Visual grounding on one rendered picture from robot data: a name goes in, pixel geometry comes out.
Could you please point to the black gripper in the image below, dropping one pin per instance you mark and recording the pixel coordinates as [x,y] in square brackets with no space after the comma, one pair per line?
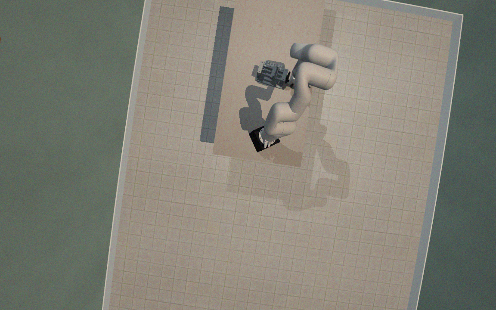
[291,81]

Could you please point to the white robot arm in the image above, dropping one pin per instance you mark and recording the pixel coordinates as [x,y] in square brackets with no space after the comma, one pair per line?
[317,66]

